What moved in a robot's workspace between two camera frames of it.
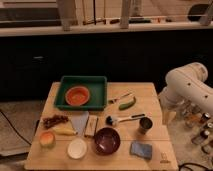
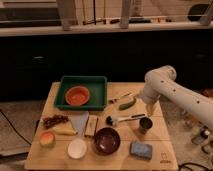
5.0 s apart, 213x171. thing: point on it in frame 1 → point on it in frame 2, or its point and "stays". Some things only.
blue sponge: x=141 y=149 stays
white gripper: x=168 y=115 → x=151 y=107
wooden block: x=91 y=124 stays
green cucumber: x=127 y=105 stays
